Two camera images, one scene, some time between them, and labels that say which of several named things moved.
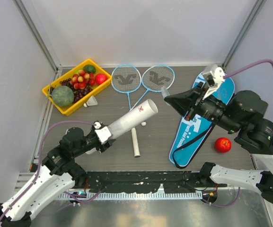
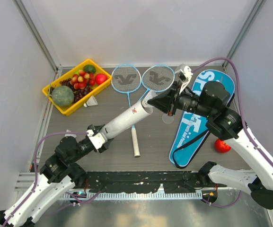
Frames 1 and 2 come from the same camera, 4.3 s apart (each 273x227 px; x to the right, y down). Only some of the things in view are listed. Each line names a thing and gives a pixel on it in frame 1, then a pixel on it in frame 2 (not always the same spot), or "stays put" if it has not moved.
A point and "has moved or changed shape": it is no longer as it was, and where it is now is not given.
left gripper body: [92, 142] stays put
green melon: [62, 95] stays put
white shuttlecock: [92, 101] stays put
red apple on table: [223, 144] stays put
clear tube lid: [164, 91] has moved or changed shape
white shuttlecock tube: [149, 108] has moved or changed shape
